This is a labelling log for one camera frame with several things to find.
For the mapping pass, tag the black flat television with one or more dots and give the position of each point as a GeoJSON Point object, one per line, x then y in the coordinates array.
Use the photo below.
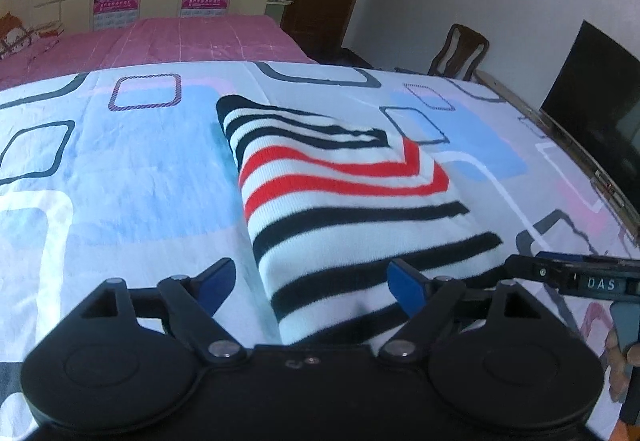
{"type": "Point", "coordinates": [595, 101]}

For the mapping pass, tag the white printed blanket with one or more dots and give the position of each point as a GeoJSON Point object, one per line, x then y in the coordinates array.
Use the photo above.
{"type": "Point", "coordinates": [140, 161]}

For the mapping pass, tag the striped knit sweater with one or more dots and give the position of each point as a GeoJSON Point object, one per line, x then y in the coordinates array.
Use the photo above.
{"type": "Point", "coordinates": [350, 201]}

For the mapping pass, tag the brown wooden chair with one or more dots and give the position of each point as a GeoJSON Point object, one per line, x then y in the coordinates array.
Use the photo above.
{"type": "Point", "coordinates": [457, 53]}

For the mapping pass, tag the pink bedsheet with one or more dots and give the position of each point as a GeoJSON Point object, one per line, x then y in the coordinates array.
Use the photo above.
{"type": "Point", "coordinates": [190, 38]}

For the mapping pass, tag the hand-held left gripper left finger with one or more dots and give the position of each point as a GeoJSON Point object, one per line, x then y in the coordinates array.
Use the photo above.
{"type": "Point", "coordinates": [217, 286]}

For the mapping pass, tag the person's right hand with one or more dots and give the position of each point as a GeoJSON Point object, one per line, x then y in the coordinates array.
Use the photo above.
{"type": "Point", "coordinates": [616, 361]}

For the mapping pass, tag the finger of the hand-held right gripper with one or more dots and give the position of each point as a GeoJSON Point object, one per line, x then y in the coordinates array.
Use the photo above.
{"type": "Point", "coordinates": [525, 267]}

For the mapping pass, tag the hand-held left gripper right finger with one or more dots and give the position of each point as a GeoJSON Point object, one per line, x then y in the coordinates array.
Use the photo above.
{"type": "Point", "coordinates": [406, 288]}

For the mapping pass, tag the orange patterned pillow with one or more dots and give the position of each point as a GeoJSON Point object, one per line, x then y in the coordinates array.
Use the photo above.
{"type": "Point", "coordinates": [14, 37]}

